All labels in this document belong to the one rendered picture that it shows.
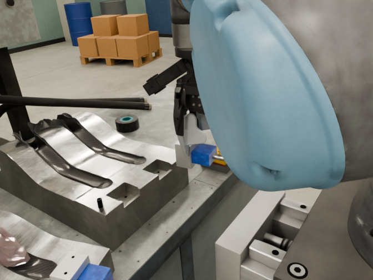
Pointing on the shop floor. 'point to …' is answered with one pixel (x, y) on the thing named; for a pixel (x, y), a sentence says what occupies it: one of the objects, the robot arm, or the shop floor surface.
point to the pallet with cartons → (120, 40)
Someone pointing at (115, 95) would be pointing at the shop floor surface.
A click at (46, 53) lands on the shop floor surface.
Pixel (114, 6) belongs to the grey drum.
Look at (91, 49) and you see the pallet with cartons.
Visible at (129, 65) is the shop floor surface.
